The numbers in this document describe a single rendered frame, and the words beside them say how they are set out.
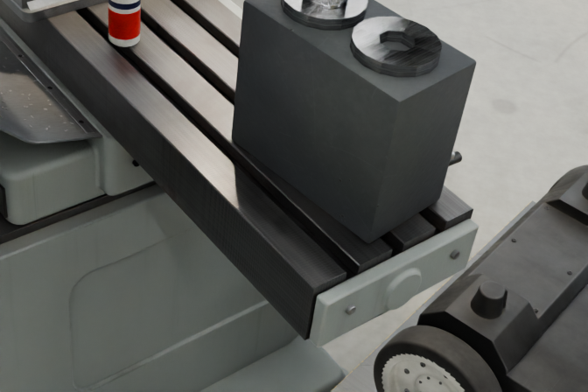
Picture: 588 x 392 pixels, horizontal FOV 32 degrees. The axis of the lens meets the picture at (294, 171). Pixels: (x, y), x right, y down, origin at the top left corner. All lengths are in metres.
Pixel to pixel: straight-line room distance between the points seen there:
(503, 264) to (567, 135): 1.39
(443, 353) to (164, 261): 0.44
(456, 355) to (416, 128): 0.51
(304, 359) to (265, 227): 0.86
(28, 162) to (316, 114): 0.43
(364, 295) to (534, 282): 0.57
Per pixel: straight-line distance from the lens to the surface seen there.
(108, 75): 1.26
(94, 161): 1.34
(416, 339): 1.45
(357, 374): 1.64
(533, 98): 3.06
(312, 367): 1.90
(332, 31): 1.03
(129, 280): 1.53
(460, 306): 1.48
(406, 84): 0.97
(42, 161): 1.31
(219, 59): 1.30
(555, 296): 1.58
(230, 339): 1.78
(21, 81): 1.37
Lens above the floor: 1.66
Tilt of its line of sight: 40 degrees down
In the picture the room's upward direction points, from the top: 8 degrees clockwise
